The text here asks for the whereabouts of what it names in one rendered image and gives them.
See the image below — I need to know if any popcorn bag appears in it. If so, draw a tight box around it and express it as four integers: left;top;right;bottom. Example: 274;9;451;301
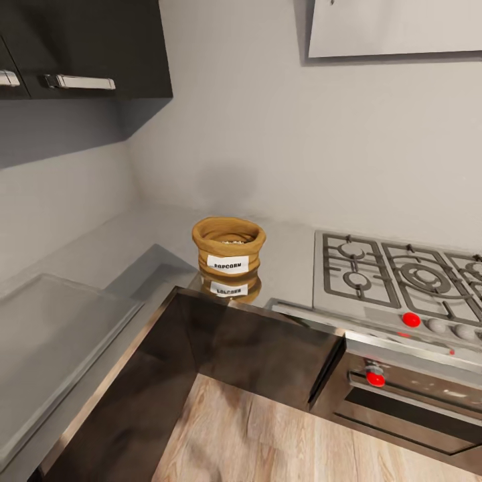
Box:
192;216;266;278

